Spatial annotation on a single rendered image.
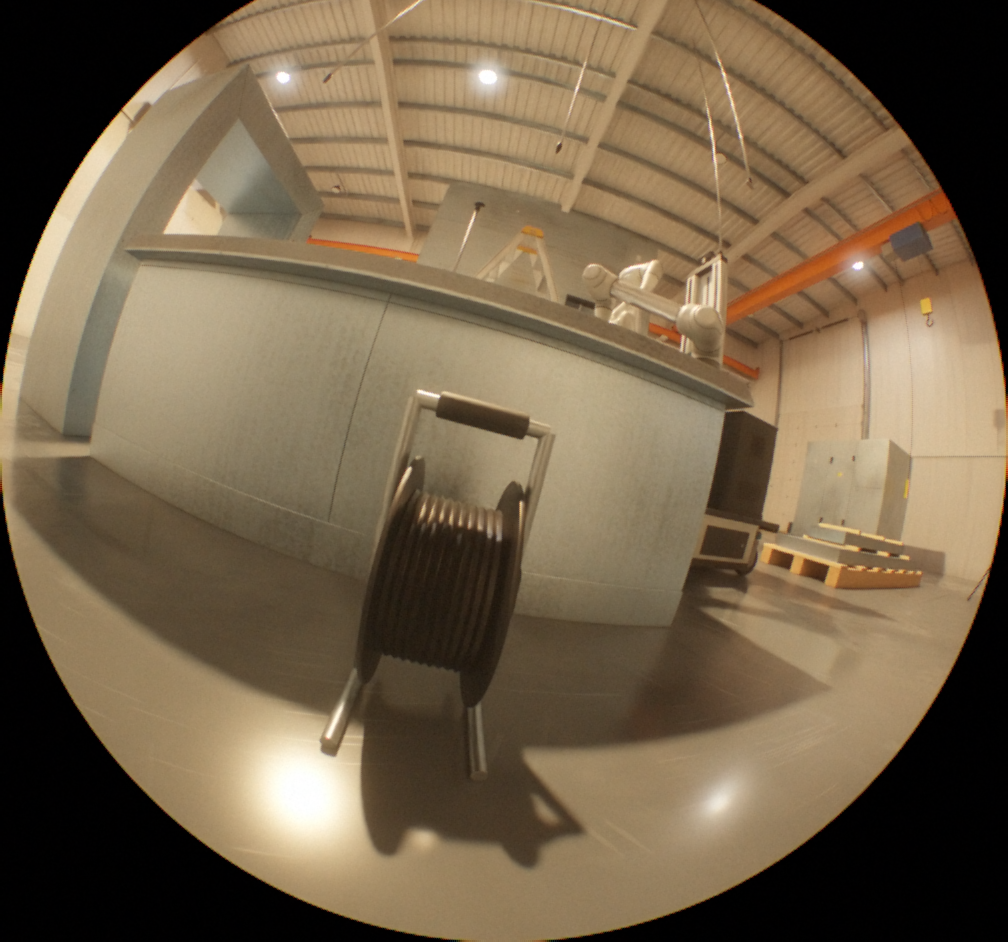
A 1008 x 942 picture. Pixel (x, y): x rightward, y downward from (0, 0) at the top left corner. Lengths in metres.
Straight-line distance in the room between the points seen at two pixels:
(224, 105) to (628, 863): 2.13
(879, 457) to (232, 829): 7.43
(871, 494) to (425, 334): 7.08
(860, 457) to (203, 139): 8.30
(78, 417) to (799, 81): 9.57
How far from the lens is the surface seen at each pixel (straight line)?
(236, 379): 0.87
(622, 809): 0.45
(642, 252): 4.53
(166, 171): 1.63
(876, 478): 7.25
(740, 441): 1.94
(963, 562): 11.01
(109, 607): 0.59
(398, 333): 0.75
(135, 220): 1.56
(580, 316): 0.75
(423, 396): 0.39
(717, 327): 1.63
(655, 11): 7.41
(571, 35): 8.57
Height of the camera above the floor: 0.32
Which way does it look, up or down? 3 degrees up
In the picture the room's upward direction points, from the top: 15 degrees clockwise
